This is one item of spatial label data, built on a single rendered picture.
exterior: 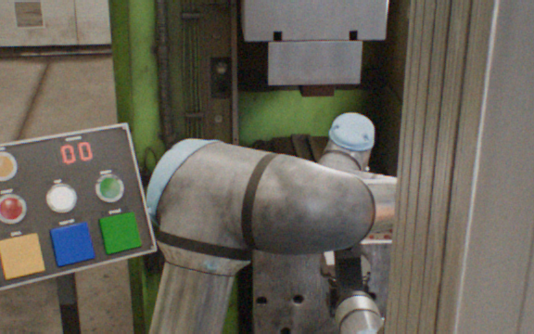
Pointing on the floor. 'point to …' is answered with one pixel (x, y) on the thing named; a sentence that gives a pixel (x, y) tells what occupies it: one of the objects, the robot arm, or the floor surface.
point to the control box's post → (66, 285)
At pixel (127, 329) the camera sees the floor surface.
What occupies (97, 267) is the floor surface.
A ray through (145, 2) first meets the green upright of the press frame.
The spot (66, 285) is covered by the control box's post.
